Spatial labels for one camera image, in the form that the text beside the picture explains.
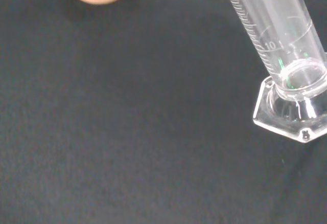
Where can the black bench cloth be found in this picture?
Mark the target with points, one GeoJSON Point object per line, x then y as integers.
{"type": "Point", "coordinates": [127, 119]}

